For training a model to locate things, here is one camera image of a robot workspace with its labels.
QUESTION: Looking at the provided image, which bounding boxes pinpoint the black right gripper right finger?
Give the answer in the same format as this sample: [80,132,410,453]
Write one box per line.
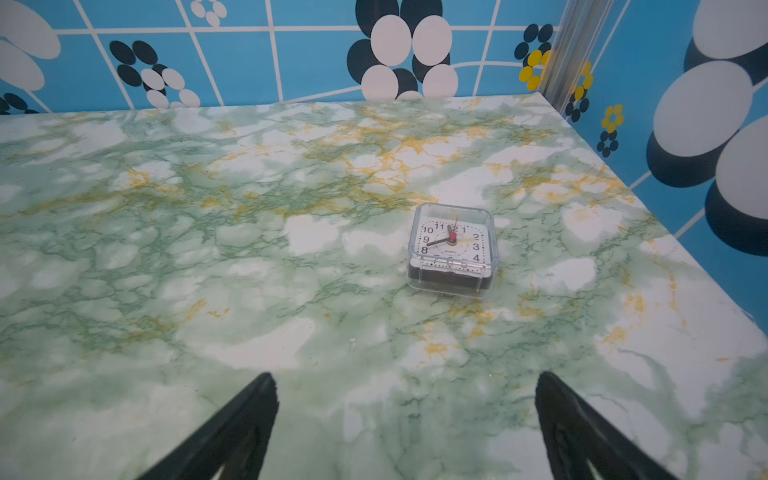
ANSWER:
[535,371,674,480]

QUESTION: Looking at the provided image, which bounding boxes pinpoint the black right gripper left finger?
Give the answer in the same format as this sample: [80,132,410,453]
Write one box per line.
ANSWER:
[141,372,279,479]

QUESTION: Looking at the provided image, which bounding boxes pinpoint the aluminium corner frame post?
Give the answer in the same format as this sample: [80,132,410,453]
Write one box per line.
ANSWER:
[539,0,614,114]

